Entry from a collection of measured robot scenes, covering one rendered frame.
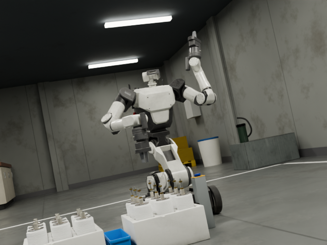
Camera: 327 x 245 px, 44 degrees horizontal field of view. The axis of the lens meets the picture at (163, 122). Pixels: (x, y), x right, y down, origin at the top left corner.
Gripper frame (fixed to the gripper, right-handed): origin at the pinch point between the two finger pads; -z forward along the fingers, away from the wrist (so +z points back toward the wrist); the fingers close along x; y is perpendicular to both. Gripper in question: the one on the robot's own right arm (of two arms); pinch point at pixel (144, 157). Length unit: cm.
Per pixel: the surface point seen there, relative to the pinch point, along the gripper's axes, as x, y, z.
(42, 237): -67, 20, -28
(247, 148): 346, 82, -19
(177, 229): -18, -26, -40
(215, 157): 552, 242, -34
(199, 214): -7.7, -34.5, -35.0
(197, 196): 15.4, -21.3, -28.8
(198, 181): 16.2, -23.9, -20.2
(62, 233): -60, 13, -28
